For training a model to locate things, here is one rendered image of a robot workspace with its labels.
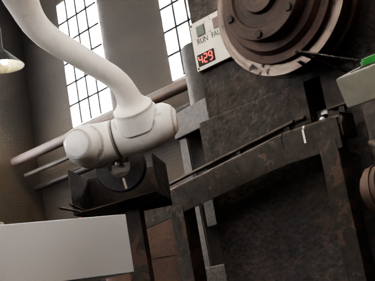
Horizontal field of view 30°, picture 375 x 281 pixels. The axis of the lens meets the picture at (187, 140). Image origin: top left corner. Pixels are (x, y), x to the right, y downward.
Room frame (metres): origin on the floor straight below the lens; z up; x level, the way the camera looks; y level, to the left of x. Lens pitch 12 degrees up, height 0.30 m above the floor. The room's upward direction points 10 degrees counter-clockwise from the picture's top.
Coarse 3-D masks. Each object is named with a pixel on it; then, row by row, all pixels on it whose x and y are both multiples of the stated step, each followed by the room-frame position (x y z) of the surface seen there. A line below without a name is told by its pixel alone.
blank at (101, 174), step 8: (136, 160) 2.05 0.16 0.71; (144, 160) 2.05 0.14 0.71; (104, 168) 2.06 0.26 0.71; (136, 168) 2.05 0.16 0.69; (144, 168) 2.05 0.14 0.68; (104, 176) 2.06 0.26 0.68; (112, 176) 2.06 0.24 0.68; (128, 176) 2.05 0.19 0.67; (136, 176) 2.05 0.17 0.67; (144, 176) 2.07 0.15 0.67; (104, 184) 2.06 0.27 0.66; (112, 184) 2.06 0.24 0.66; (120, 184) 2.06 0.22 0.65; (128, 184) 2.05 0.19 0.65; (136, 184) 2.05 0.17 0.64
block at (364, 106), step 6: (372, 102) 1.81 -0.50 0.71; (366, 108) 1.82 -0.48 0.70; (372, 108) 1.81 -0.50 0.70; (366, 114) 1.83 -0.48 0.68; (372, 114) 1.82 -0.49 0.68; (366, 120) 1.83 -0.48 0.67; (372, 120) 1.82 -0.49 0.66; (372, 126) 1.82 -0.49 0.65; (372, 132) 1.82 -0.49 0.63; (372, 138) 1.83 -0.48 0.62; (372, 150) 1.83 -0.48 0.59
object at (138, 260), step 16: (160, 160) 2.13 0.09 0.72; (80, 176) 2.16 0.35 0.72; (160, 176) 2.08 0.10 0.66; (80, 192) 2.13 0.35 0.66; (96, 192) 2.24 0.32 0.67; (112, 192) 2.23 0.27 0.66; (128, 192) 2.23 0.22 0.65; (144, 192) 2.22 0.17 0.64; (160, 192) 2.04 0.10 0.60; (96, 208) 2.04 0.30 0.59; (112, 208) 2.10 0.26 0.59; (128, 208) 2.09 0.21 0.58; (144, 208) 2.22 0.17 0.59; (128, 224) 2.10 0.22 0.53; (144, 224) 2.12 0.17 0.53; (144, 240) 2.09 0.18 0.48; (144, 256) 2.09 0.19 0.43; (144, 272) 2.09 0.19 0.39
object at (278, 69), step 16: (336, 0) 1.84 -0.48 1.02; (352, 0) 1.88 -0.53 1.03; (336, 16) 1.85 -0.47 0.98; (224, 32) 2.12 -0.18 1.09; (320, 32) 1.89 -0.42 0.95; (336, 32) 1.90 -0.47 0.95; (320, 48) 1.90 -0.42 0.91; (240, 64) 2.09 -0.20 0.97; (256, 64) 2.05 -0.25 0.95; (288, 64) 1.98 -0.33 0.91
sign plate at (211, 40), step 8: (208, 16) 2.32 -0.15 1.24; (216, 16) 2.30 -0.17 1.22; (192, 24) 2.38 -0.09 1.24; (200, 24) 2.35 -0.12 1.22; (208, 24) 2.33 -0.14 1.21; (192, 32) 2.38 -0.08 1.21; (208, 32) 2.33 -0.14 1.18; (216, 32) 2.31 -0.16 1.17; (192, 40) 2.39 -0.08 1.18; (200, 40) 2.36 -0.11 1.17; (208, 40) 2.34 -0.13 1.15; (216, 40) 2.31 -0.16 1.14; (200, 48) 2.36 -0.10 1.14; (208, 48) 2.34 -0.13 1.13; (216, 48) 2.32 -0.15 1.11; (224, 48) 2.29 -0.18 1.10; (200, 56) 2.37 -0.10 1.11; (208, 56) 2.34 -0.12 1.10; (216, 56) 2.32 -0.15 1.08; (224, 56) 2.30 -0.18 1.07; (200, 64) 2.37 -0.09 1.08; (208, 64) 2.35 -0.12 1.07; (216, 64) 2.34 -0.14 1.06
